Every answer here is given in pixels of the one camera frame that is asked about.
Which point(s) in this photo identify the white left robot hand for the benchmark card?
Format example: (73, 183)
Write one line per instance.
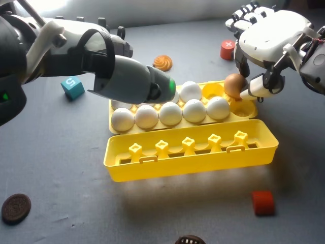
(127, 78)

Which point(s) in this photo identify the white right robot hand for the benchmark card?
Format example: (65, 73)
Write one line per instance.
(269, 33)

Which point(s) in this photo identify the brown toy egg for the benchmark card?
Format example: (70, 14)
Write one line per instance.
(233, 85)

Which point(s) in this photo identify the white toy egg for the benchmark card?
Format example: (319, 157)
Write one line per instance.
(194, 110)
(177, 98)
(146, 116)
(218, 108)
(190, 91)
(122, 119)
(170, 113)

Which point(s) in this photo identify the yellow plastic egg box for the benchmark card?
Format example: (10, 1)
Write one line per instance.
(190, 162)

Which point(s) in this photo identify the orange swirl cookie toy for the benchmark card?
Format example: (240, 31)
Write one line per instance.
(163, 63)

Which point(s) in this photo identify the red cylinder with plus sign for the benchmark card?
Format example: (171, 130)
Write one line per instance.
(226, 50)

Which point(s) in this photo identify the teal cube with number five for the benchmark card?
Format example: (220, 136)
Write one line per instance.
(72, 87)

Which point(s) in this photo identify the grey table cloth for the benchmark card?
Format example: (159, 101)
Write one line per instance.
(63, 152)

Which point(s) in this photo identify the red block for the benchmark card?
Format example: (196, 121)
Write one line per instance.
(263, 203)

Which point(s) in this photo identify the chocolate sandwich cookie toy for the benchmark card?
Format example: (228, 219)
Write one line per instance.
(16, 208)

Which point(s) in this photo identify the chocolate cake toy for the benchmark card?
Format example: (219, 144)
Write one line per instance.
(189, 240)

